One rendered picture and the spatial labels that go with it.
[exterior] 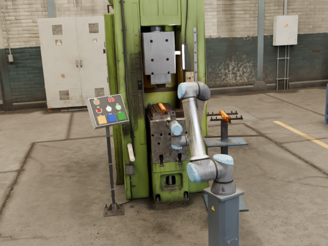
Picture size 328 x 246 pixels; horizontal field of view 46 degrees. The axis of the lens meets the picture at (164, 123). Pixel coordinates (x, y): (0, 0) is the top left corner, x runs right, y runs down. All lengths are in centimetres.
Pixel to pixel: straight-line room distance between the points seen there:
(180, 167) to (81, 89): 540
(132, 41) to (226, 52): 652
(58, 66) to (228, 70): 431
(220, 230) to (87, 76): 656
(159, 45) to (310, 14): 780
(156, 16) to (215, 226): 208
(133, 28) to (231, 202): 195
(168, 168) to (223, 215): 121
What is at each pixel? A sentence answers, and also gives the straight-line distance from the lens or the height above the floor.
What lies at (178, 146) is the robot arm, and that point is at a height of 84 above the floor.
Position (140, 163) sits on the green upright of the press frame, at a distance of 412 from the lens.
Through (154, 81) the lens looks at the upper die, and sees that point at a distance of 378.
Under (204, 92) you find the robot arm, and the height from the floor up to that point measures 133.
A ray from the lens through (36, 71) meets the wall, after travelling 970.
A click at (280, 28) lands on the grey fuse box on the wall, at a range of 1059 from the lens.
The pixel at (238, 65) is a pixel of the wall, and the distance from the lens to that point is 1035.
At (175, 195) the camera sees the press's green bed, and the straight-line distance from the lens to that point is 410.
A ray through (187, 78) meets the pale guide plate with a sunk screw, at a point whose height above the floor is 129.
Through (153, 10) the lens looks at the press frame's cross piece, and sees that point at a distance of 390.
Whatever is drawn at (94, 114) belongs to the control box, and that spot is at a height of 106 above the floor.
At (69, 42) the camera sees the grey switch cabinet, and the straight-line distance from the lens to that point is 894.
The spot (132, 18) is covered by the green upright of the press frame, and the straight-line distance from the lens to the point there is 387.
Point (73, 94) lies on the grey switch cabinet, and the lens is 905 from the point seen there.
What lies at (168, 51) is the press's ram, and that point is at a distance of 377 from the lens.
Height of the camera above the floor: 182
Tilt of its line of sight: 14 degrees down
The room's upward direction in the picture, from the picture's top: 3 degrees counter-clockwise
